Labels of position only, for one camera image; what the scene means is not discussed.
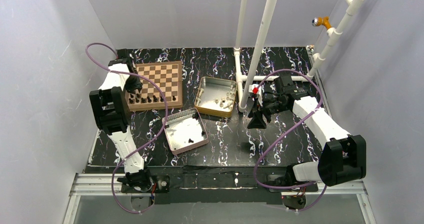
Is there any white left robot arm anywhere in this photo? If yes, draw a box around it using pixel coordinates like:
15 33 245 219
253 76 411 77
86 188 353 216
89 57 145 178

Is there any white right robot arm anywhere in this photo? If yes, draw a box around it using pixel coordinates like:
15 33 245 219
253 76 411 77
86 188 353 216
247 75 367 190

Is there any white chess pieces cluster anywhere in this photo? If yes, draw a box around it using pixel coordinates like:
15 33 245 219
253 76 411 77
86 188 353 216
214 84 237 109

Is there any wooden chess board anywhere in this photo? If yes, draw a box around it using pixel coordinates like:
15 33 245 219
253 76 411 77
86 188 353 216
125 61 183 112

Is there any black chess knight piece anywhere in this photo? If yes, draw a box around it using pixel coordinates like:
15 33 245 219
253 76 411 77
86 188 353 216
191 113 200 120

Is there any gold-rimmed tin tray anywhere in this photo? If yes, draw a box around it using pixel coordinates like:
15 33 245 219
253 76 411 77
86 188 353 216
194 76 237 118

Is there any pink-rimmed silver tin tray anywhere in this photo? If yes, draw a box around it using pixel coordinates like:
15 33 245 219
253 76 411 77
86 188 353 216
162 108 209 155

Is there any white PVC pipe frame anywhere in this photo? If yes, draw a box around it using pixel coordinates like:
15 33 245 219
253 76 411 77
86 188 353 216
231 0 366 111

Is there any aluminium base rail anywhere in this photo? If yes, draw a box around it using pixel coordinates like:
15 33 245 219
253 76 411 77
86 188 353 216
63 173 376 224

